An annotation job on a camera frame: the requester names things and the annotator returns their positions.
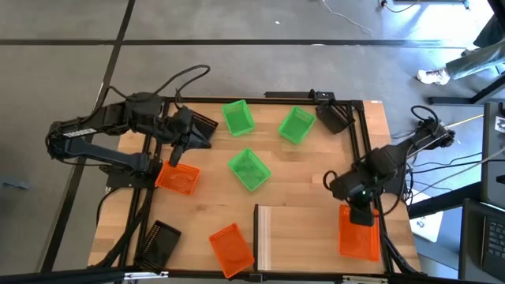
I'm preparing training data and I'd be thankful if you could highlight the white floor cable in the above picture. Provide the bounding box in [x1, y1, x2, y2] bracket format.
[321, 0, 374, 35]

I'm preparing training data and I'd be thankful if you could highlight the black bar with knob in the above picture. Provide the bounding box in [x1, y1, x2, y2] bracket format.
[264, 89, 336, 101]

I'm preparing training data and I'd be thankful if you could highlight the black case with sticker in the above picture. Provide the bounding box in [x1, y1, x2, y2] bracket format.
[481, 101, 505, 210]

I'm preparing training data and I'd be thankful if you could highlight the black right arm wrist cable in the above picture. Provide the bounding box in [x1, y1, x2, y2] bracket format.
[322, 170, 337, 191]

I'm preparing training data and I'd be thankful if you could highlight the orange plastic basket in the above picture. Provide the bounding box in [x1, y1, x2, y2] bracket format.
[338, 204, 381, 263]
[208, 222, 256, 279]
[154, 160, 201, 196]

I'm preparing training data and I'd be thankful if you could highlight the black right arm shoulder cable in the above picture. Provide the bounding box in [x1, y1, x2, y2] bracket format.
[410, 104, 440, 128]

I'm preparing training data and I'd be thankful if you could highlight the pale yellow cable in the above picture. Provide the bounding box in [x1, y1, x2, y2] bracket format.
[445, 114, 485, 129]

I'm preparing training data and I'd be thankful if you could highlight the black diagonal desk leg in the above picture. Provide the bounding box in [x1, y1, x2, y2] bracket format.
[408, 181, 482, 220]

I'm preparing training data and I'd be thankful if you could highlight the black cable bundle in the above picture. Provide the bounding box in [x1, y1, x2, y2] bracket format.
[378, 220, 421, 275]
[94, 188, 155, 269]

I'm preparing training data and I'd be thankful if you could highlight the black plastic basket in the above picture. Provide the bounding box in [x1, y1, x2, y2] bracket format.
[315, 98, 356, 135]
[134, 219, 182, 271]
[192, 111, 219, 150]

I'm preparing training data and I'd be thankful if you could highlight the grey cable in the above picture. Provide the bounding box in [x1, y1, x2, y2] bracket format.
[410, 145, 505, 198]

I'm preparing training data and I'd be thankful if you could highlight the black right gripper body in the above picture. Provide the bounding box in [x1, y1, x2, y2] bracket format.
[348, 193, 376, 228]

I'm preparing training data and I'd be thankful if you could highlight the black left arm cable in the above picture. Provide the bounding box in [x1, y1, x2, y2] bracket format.
[151, 64, 211, 114]

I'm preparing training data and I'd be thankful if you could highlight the black laptop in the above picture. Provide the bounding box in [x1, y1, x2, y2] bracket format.
[459, 198, 505, 282]

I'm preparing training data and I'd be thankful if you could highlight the white printed sheet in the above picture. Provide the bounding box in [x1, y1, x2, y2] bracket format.
[409, 188, 445, 244]

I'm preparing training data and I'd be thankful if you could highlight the silver metal bracket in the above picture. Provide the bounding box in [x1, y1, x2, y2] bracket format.
[342, 275, 388, 284]
[123, 271, 170, 281]

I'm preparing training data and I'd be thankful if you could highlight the green plastic basket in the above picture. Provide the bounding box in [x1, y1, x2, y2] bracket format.
[277, 106, 317, 145]
[220, 99, 256, 138]
[227, 148, 272, 192]

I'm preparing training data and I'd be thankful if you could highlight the black aluminium table frame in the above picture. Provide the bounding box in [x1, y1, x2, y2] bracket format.
[88, 95, 425, 284]

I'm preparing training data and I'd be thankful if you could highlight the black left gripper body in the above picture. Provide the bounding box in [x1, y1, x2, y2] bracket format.
[169, 104, 196, 168]

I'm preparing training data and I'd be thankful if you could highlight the black crossbeam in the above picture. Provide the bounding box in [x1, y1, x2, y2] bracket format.
[0, 266, 505, 284]

